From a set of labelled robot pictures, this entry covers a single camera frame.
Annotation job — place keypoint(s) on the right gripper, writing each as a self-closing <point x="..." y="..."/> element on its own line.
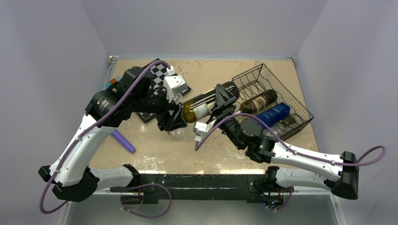
<point x="224" y="101"/>

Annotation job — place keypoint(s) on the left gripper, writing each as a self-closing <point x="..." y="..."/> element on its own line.
<point x="170" y="121"/>

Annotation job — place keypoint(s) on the clear bottle front silver cap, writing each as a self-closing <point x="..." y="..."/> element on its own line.
<point x="177" y="134"/>

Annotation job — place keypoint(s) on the tall dark green bottle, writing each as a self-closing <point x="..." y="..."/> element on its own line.
<point x="203" y="104"/>

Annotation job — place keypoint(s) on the dark bottle with label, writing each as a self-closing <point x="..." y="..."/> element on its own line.
<point x="258" y="102"/>

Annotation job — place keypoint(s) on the blue square bottle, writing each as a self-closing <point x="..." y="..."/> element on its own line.
<point x="274" y="114"/>

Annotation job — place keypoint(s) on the clear wine bottle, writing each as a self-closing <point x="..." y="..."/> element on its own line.
<point x="287" y="124"/>

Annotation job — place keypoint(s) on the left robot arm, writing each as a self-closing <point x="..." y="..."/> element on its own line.
<point x="72" y="178"/>

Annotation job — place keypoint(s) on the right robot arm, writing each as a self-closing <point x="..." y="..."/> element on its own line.
<point x="338" y="173"/>

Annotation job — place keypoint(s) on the purple toy microphone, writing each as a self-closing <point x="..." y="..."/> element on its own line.
<point x="123" y="141"/>

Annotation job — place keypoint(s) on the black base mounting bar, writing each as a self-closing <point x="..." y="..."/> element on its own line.
<point x="250" y="188"/>

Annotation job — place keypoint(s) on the orange blue marker block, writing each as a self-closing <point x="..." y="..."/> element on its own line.
<point x="110" y="82"/>

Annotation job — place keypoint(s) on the black wire wine rack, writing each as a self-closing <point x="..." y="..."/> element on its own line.
<point x="259" y="79"/>

